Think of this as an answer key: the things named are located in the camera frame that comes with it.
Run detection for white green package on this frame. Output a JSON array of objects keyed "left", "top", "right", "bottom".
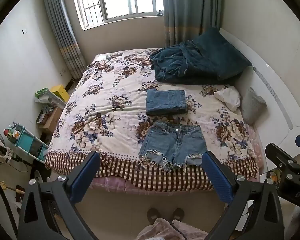
[{"left": 34, "top": 88, "right": 66, "bottom": 109}]

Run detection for yellow box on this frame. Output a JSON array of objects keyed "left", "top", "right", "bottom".
[{"left": 50, "top": 85, "right": 70, "bottom": 102}]

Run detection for grey pillow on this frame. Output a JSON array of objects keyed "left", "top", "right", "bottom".
[{"left": 241, "top": 87, "right": 267, "bottom": 125}]

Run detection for folded dark denim pants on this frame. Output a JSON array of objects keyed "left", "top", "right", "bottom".
[{"left": 146, "top": 89, "right": 187, "bottom": 115}]

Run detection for light denim frayed shorts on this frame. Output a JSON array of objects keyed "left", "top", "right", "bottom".
[{"left": 139, "top": 121, "right": 207, "bottom": 172}]

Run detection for teal storage rack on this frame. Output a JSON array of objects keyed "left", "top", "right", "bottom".
[{"left": 3, "top": 122, "right": 49, "bottom": 163}]

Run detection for left striped curtain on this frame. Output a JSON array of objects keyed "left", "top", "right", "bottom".
[{"left": 44, "top": 0, "right": 87, "bottom": 80}]

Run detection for white bed headboard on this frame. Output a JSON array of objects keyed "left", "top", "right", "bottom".
[{"left": 219, "top": 28, "right": 300, "bottom": 176}]

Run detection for left brown slipper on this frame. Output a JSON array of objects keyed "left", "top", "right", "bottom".
[{"left": 146, "top": 207, "right": 161, "bottom": 224}]

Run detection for right brown slipper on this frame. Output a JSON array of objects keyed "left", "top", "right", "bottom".
[{"left": 171, "top": 208, "right": 185, "bottom": 222}]

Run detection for brown slipper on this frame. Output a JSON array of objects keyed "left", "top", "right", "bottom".
[
  {"left": 171, "top": 208, "right": 185, "bottom": 222},
  {"left": 146, "top": 207, "right": 161, "bottom": 224}
]

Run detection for right grey-blue curtain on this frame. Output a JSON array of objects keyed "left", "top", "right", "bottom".
[{"left": 163, "top": 0, "right": 222, "bottom": 47}]

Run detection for dark teal blanket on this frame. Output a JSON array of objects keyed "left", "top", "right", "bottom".
[{"left": 149, "top": 28, "right": 251, "bottom": 85}]

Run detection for white crumpled cloth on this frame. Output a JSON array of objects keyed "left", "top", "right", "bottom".
[{"left": 214, "top": 86, "right": 241, "bottom": 112}]

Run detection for cardboard box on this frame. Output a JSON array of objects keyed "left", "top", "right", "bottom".
[{"left": 36, "top": 107, "right": 63, "bottom": 134}]

